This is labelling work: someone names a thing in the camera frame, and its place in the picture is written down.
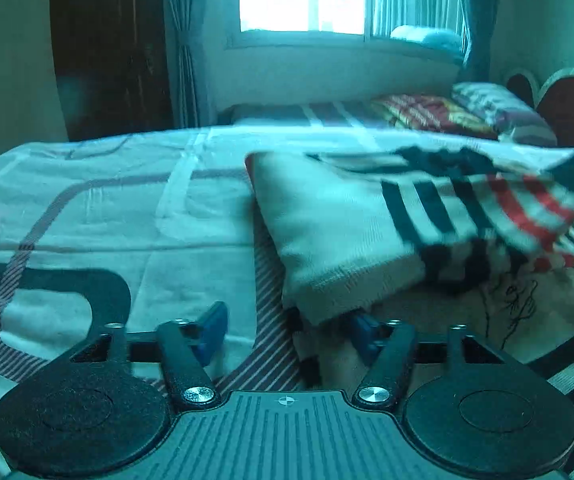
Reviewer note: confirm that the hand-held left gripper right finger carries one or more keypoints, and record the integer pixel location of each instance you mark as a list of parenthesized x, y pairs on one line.
[(364, 335)]

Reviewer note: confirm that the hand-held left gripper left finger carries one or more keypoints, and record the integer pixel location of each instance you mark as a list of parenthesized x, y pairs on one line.
[(214, 329)]

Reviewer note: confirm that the striped knit sweater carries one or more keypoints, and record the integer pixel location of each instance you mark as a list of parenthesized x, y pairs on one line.
[(327, 230)]

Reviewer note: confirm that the bed with patterned sheet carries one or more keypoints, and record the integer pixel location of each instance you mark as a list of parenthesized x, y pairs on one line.
[(92, 200)]

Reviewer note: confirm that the low bed with striped sheet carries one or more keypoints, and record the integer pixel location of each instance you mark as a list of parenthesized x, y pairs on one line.
[(287, 112)]

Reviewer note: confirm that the red printed blanket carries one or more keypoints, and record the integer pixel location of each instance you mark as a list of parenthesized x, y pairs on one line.
[(432, 112)]

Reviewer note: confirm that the striped pillow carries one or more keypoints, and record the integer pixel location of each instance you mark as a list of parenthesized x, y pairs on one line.
[(507, 107)]

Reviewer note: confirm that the blue curtain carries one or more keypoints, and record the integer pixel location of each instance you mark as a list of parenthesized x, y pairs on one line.
[(482, 15), (184, 35)]

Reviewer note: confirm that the dark wooden wardrobe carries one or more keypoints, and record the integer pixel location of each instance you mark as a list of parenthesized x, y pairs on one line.
[(112, 45)]

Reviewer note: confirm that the folded light towel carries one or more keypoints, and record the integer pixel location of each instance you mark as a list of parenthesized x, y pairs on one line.
[(427, 37)]

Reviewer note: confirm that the red heart-shaped headboard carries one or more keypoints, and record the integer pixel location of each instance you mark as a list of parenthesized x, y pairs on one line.
[(572, 102)]

